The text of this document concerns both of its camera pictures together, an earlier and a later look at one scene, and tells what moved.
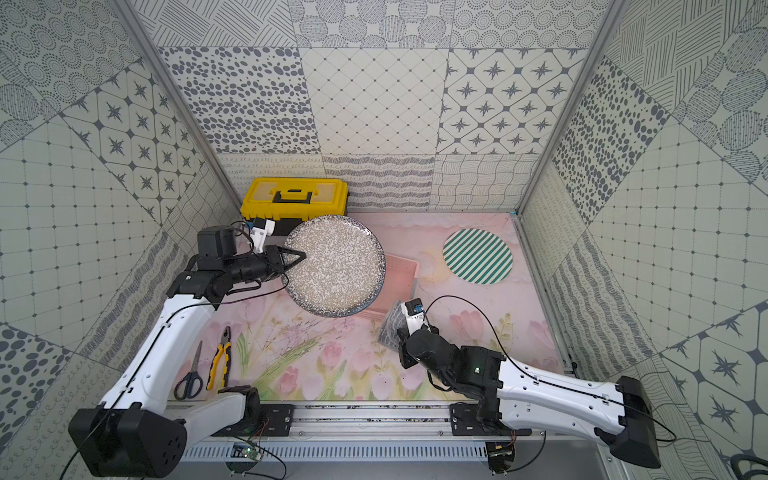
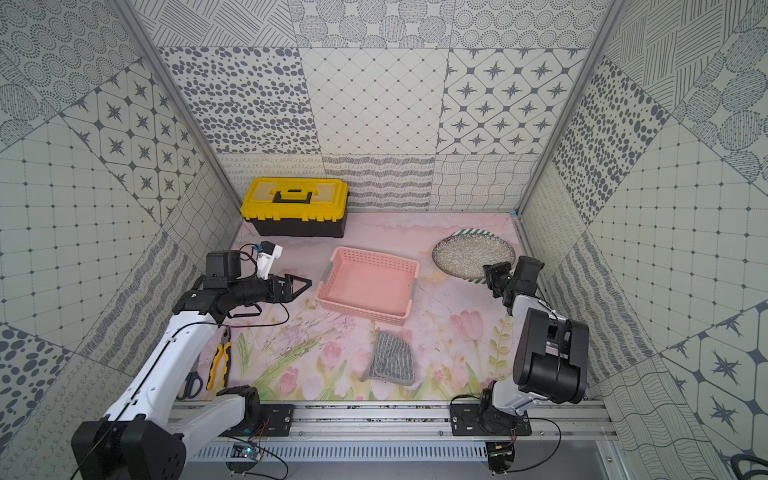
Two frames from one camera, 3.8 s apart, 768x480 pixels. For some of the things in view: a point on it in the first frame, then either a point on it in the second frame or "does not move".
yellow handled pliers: x=225 y=350 does not move
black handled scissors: x=191 y=385 does not move
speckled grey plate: x=344 y=268 to x=464 y=256
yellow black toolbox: x=289 y=201 does not move
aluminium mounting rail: x=389 y=432 does not move
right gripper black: x=406 y=359 to x=493 y=271
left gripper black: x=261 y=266 to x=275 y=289
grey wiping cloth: x=395 y=321 to x=391 y=361
